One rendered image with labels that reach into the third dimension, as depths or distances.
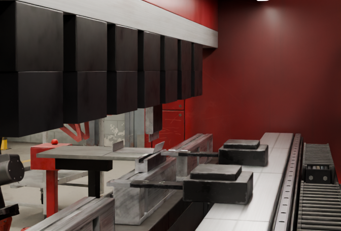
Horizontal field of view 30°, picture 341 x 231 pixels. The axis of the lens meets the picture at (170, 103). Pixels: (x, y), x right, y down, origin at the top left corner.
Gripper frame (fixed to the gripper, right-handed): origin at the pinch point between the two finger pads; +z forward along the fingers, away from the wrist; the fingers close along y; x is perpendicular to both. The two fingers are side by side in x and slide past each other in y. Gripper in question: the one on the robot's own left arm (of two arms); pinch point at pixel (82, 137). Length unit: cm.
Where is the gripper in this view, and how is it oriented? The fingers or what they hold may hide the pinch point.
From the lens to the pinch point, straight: 167.8
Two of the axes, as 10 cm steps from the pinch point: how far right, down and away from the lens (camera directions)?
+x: -8.5, 4.8, 2.3
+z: 4.8, 8.8, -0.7
